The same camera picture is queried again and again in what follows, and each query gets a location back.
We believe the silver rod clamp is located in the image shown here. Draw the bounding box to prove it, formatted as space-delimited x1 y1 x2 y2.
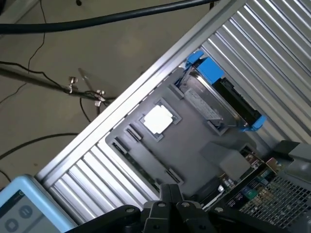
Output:
65 76 79 94
93 89 106 107

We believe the grey parts rack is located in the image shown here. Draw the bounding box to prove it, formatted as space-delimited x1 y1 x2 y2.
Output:
104 67 268 202

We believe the silver CPU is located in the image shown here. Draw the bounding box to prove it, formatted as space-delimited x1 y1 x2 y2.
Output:
143 105 174 134

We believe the green graphics card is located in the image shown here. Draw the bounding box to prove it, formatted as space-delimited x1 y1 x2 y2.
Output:
191 148 280 209

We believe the light blue teach pendant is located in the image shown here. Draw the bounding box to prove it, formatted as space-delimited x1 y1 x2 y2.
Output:
0 174 76 233

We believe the thin black floor wire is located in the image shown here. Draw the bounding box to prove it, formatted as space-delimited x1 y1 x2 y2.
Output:
0 0 47 104

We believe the dark metal rod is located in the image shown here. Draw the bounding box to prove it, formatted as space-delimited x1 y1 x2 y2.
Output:
0 67 117 102

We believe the black floor cable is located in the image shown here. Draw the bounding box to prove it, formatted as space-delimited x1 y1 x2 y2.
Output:
0 132 80 161

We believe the grey PC case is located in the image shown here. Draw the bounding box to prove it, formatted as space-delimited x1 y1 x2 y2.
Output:
225 139 311 231

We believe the silver hard disk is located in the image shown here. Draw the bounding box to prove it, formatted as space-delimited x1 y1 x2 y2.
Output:
181 69 259 129

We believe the thick black camera cable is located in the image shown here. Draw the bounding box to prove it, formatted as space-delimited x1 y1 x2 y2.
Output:
0 0 221 34

